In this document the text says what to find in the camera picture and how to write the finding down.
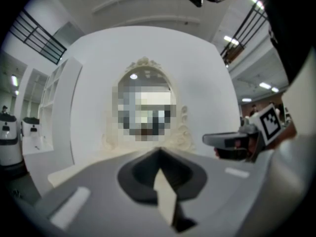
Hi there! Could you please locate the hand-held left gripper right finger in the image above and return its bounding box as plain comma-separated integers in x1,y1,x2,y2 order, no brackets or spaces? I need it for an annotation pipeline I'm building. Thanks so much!
160,137,316,237

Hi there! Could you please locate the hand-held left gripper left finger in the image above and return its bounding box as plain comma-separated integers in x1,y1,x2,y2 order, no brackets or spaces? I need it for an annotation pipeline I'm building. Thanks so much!
34,147,173,237

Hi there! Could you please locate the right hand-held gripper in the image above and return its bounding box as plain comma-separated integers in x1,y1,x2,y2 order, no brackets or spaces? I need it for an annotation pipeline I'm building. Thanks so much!
202,102,283,162

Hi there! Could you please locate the person's right forearm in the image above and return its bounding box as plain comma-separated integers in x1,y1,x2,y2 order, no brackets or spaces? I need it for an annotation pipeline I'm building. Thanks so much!
278,122,298,148

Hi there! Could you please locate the cream dressing table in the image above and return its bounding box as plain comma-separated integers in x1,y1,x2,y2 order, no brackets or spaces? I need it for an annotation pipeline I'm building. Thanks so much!
46,146,198,190

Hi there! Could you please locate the white shelving unit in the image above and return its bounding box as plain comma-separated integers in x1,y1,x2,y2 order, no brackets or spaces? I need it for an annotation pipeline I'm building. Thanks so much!
38,57,83,167

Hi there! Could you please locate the oval cream framed mirror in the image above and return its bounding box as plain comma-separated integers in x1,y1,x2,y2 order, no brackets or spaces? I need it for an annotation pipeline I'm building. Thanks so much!
102,56,198,156

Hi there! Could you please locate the white delivery robot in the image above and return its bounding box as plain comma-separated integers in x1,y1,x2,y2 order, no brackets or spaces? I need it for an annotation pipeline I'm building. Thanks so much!
0,112,25,168

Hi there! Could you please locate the black railing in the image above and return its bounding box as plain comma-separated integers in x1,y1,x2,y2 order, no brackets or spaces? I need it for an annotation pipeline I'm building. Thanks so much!
220,0,270,67
8,8,68,65

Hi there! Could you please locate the person's black shirt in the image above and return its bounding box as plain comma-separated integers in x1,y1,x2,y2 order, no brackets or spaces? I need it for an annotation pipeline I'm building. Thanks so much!
246,0,316,84

